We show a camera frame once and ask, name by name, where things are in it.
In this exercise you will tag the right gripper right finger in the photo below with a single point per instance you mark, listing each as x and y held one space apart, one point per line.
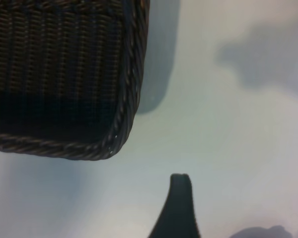
188 213

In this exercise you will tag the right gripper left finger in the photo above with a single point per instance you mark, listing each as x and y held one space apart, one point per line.
171 213

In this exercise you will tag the dark brown woven wicker basket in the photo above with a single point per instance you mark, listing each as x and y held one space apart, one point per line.
52 62

